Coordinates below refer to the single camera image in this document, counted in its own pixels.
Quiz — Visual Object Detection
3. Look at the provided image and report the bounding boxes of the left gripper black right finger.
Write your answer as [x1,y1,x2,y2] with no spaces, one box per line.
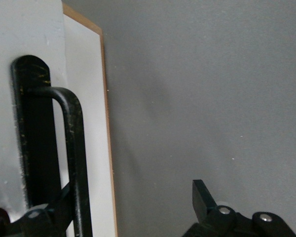
[182,179,296,237]

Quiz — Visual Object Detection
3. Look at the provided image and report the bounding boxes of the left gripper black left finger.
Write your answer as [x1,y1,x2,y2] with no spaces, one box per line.
[0,182,76,237]

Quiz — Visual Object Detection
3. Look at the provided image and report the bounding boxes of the black metal drawer handle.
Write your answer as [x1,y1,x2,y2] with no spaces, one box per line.
[9,54,93,237]

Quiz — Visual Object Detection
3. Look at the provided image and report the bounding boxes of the wooden drawer cabinet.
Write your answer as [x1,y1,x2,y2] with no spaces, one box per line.
[61,2,119,237]

